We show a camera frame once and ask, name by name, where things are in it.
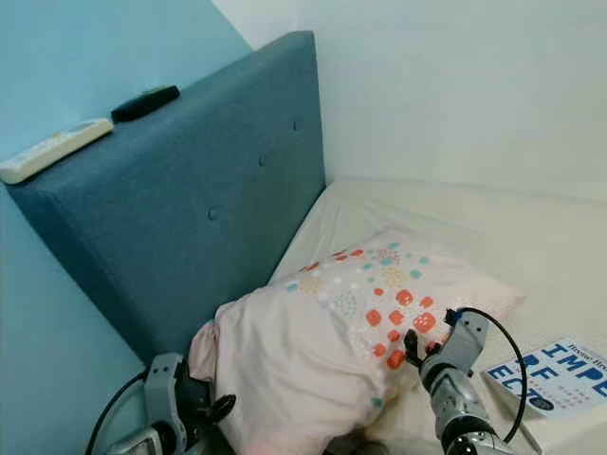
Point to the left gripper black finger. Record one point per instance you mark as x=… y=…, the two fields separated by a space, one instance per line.
x=222 y=408

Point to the pink dotted pillow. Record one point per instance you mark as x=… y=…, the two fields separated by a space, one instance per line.
x=294 y=365

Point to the white book blue letters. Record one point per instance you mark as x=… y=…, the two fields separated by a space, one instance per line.
x=555 y=374

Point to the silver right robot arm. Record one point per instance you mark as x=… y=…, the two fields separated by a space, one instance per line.
x=460 y=408

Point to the beige sheeted bed mattress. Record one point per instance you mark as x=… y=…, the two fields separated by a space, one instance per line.
x=512 y=237

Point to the teal upholstered headboard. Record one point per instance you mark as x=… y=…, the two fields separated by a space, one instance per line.
x=180 y=190

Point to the small black case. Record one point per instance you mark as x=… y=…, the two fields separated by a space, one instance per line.
x=144 y=103

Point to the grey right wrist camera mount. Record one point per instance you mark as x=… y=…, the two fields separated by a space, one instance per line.
x=469 y=341

